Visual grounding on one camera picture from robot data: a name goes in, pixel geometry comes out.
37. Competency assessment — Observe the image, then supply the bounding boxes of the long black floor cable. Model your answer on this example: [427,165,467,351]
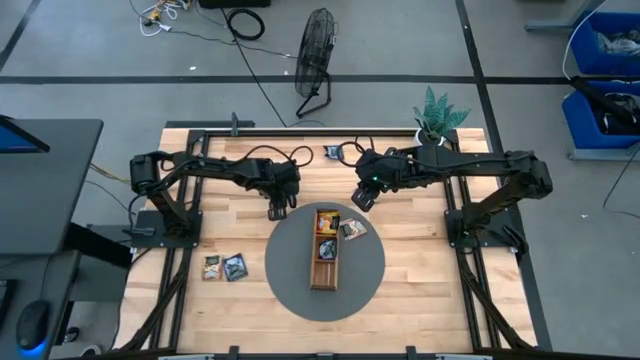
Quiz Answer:
[172,28,297,128]

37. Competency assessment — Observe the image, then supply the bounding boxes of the green potted plant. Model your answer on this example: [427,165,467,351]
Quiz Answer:
[412,85,472,142]

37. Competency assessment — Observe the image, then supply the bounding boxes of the black desk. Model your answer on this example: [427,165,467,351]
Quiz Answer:
[0,118,105,256]

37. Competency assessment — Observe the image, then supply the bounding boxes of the white plant pot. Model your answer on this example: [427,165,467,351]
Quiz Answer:
[412,128,447,148]

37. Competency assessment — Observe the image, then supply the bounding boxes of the wooden tea organizer box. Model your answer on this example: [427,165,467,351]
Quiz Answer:
[309,208,342,292]

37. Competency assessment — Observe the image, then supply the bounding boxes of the coiled black cable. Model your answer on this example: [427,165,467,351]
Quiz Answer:
[225,8,266,42]

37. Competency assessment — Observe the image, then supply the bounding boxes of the beige vanilla cinnamon tea packet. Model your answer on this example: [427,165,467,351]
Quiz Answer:
[201,254,224,282]
[339,218,369,242]

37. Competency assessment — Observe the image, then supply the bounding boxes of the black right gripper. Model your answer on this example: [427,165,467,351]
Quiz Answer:
[351,149,401,213]

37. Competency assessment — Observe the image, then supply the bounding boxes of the black computer mouse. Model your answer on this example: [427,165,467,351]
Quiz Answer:
[14,299,51,351]

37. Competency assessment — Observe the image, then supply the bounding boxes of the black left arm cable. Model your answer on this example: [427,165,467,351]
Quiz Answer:
[234,144,315,170]

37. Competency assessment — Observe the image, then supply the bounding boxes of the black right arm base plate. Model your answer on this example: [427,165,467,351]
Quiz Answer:
[444,208,521,250]

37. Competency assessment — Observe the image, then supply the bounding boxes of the black box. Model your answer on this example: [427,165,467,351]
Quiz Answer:
[198,0,272,9]

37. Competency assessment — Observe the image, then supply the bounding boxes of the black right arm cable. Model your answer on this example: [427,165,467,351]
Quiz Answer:
[339,135,376,167]

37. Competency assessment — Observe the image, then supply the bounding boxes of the white and yellow cable bundle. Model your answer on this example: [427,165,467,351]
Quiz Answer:
[138,0,192,37]

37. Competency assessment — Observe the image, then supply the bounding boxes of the black floor fan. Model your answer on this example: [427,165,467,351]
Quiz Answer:
[293,7,340,120]

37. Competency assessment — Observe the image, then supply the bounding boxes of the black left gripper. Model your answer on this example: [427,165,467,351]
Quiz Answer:
[260,162,303,222]

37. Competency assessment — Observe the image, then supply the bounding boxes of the orange tea packet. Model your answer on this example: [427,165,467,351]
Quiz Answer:
[317,211,342,236]

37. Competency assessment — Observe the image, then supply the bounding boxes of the dark low desk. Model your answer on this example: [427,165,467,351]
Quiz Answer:
[0,249,81,360]

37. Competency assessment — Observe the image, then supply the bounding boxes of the thin black floor cable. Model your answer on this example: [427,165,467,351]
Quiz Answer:
[602,144,640,221]

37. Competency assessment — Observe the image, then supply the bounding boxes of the round grey woven placemat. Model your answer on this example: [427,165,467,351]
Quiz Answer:
[264,201,387,323]

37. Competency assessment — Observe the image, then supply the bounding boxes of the blue storage bin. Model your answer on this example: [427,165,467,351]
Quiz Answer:
[569,10,640,76]
[561,79,640,150]

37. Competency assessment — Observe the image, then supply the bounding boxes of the black computer monitor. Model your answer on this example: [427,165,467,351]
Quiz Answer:
[0,114,51,154]

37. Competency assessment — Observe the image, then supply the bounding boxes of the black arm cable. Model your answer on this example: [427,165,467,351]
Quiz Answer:
[339,135,376,167]
[234,144,315,170]

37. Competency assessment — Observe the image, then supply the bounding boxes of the black stand bar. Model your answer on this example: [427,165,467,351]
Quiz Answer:
[569,74,640,126]

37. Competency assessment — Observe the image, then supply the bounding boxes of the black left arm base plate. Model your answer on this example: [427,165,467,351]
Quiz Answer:
[130,209,204,250]

